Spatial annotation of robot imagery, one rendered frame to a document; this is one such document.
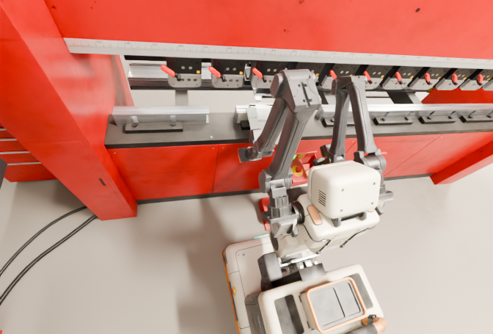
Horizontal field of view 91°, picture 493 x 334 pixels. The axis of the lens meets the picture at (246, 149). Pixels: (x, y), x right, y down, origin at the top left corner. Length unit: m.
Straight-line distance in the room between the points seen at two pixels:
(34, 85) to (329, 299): 1.35
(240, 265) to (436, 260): 1.83
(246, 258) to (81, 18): 1.54
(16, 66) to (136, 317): 1.59
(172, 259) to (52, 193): 1.09
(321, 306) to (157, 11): 1.30
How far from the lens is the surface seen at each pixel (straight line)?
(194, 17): 1.04
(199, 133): 1.43
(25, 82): 1.07
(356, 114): 1.13
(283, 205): 0.88
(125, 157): 1.55
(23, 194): 2.56
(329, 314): 1.23
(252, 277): 1.78
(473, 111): 2.59
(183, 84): 1.22
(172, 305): 2.02
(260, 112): 1.41
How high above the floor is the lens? 2.02
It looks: 55 degrees down
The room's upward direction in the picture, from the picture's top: 17 degrees clockwise
